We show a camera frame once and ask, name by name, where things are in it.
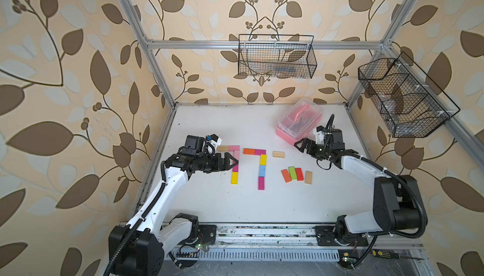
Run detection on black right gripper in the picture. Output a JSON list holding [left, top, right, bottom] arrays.
[[294, 138, 331, 160]]

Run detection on thin yellow block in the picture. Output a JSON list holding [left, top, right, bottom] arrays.
[[231, 172, 238, 185]]

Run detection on pink plastic storage box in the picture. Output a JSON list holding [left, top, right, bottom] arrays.
[[276, 98, 322, 146]]

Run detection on orange block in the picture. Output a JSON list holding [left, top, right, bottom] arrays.
[[243, 148, 255, 155]]

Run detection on green block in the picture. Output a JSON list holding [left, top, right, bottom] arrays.
[[288, 166, 297, 180]]

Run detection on red block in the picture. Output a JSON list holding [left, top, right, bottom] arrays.
[[295, 168, 305, 181]]

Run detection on ridged wood block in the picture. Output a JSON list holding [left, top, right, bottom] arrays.
[[272, 151, 286, 159]]

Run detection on orange-red block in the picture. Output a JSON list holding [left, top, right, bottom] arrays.
[[281, 170, 292, 183]]

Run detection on blue block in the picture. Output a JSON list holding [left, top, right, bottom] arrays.
[[258, 165, 266, 178]]

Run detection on magenta slanted block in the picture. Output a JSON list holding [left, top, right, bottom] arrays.
[[258, 176, 265, 191]]

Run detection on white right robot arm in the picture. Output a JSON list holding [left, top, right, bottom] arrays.
[[294, 117, 428, 246]]

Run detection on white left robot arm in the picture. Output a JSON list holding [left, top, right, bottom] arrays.
[[104, 134, 239, 275]]

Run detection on yellow black screwdriver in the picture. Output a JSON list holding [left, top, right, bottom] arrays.
[[372, 249, 423, 260]]

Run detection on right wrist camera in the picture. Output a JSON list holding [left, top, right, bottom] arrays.
[[313, 125, 327, 145]]

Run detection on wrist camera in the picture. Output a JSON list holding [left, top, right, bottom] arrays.
[[313, 125, 327, 145], [205, 134, 222, 153]]

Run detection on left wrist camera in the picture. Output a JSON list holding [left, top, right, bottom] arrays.
[[205, 134, 222, 153]]

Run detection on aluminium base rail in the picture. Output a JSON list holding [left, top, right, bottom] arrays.
[[172, 224, 415, 268]]

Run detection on black wire basket back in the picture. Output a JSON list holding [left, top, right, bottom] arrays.
[[238, 33, 318, 79]]

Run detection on black wire basket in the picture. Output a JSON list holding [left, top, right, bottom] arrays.
[[238, 33, 318, 79], [358, 51, 461, 138]]

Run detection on black wire basket right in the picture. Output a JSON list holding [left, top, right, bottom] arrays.
[[358, 51, 461, 138]]

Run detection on aluminium frame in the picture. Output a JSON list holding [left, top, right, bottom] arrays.
[[118, 0, 483, 159]]

